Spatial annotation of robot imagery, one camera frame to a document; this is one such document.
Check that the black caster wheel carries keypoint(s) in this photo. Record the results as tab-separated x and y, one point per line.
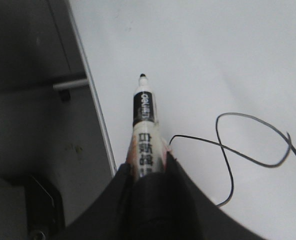
44	208

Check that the black white whiteboard marker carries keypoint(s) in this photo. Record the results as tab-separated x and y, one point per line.
147	152

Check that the grey metal stand bar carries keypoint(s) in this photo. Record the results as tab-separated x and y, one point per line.
71	84

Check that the white whiteboard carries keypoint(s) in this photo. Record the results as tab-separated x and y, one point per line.
209	63

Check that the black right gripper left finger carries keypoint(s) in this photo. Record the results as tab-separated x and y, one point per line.
107	217

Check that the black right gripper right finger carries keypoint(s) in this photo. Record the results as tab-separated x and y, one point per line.
169	206

